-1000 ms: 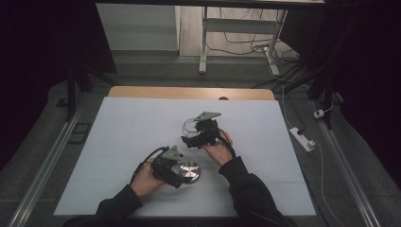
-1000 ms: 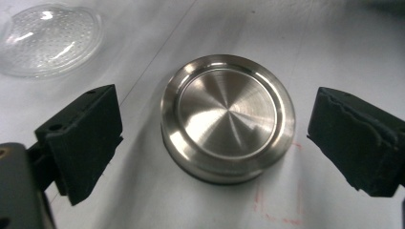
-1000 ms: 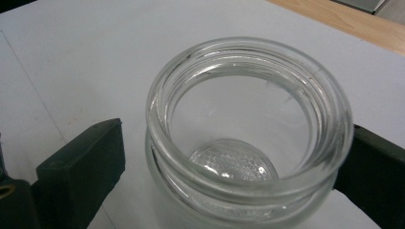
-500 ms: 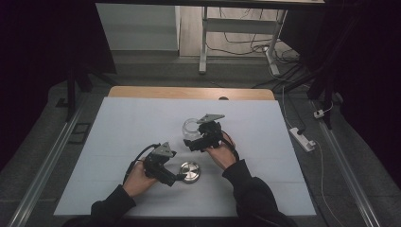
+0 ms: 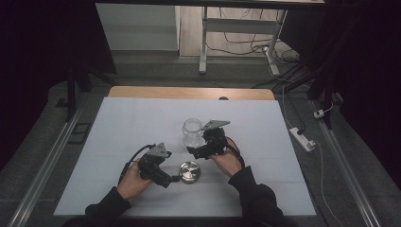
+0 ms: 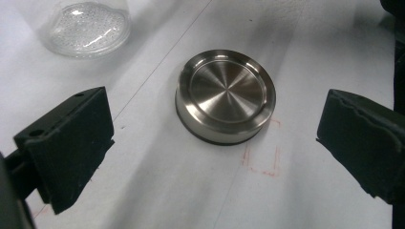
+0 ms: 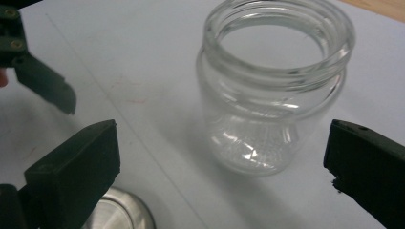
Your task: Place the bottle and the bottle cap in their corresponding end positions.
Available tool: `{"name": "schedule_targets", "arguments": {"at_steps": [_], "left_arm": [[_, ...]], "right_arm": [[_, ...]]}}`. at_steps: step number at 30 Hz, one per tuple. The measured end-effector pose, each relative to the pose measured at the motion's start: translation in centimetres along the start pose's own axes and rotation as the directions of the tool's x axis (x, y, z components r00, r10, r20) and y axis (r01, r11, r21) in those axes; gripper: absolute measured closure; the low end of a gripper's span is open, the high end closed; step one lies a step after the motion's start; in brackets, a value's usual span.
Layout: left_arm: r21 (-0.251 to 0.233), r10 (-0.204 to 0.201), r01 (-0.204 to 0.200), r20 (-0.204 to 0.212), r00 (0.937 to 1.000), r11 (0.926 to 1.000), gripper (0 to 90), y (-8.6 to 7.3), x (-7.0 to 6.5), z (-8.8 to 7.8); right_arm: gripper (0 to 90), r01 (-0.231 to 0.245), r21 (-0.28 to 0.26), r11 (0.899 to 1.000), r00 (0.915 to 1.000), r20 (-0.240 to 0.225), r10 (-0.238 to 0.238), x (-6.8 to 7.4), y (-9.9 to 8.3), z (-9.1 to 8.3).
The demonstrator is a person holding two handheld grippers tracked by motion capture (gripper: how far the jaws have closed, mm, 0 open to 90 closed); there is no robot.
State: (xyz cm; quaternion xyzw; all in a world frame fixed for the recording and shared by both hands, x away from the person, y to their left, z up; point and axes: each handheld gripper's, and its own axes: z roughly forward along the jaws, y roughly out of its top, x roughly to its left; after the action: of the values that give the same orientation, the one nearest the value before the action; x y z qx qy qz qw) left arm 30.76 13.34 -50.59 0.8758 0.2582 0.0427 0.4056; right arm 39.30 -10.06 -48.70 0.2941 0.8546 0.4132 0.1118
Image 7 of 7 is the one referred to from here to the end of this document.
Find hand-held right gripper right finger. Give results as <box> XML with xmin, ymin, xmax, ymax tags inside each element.
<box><xmin>323</xmin><ymin>118</ymin><xmax>405</xmax><ymax>229</ymax></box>

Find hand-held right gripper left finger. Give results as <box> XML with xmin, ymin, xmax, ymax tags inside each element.
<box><xmin>23</xmin><ymin>118</ymin><xmax>122</xmax><ymax>229</ymax></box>

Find silver metal jar lid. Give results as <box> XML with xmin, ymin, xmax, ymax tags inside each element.
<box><xmin>80</xmin><ymin>185</ymin><xmax>157</xmax><ymax>229</ymax></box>

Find clear glass jar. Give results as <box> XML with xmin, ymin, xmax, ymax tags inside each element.
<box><xmin>195</xmin><ymin>0</ymin><xmax>356</xmax><ymax>178</ymax></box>

